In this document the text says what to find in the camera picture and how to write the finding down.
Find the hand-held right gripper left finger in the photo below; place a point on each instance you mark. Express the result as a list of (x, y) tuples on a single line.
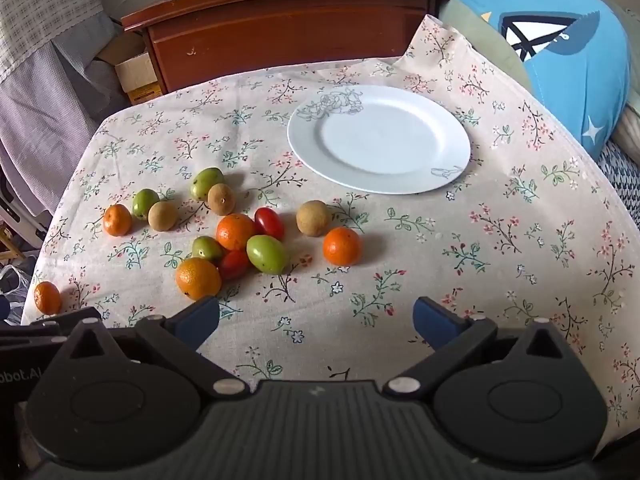
[(202, 315)]

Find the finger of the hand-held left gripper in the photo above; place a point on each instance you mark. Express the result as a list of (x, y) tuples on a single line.
[(40, 330)]

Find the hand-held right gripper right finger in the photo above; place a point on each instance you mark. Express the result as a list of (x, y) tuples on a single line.
[(432, 317)]

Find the small orange mandarin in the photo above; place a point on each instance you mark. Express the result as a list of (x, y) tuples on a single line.
[(47, 297), (342, 246), (117, 220), (235, 231)]

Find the large yellowish orange mandarin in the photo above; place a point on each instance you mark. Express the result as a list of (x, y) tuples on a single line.
[(198, 278)]

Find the red cherry tomato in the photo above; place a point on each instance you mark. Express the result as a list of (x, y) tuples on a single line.
[(270, 222), (233, 265)]

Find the large green jujube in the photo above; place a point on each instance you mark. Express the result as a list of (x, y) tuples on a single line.
[(267, 254)]

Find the brown longan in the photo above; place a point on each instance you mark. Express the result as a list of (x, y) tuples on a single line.
[(162, 215), (313, 218), (221, 198)]

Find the small green jujube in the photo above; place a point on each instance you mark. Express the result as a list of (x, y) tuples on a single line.
[(145, 203)]

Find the white plate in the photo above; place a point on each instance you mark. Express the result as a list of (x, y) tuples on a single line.
[(390, 145)]

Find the clear plastic bag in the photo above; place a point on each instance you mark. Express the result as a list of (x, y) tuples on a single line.
[(15, 285)]

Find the floral tablecloth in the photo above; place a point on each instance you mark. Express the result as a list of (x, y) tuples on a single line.
[(450, 260)]

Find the lavender cloth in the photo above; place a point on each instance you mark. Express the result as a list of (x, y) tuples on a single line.
[(45, 120)]

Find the blue white knitted blanket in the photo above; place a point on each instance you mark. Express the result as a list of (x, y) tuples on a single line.
[(625, 175)]

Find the small cardboard box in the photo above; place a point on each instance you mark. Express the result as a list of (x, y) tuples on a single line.
[(137, 72)]

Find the blue sailboat print pillow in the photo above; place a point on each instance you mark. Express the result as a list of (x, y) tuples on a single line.
[(550, 80)]

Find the white pillow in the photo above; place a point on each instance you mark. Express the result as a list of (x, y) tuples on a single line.
[(630, 130)]

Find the olive green cushion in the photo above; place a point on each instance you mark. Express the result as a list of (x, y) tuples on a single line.
[(480, 45)]

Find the brown wooden nightstand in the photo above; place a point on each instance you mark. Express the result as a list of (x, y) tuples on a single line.
[(300, 35)]

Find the grey checked cloth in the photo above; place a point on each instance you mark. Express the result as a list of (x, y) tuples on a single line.
[(45, 10)]

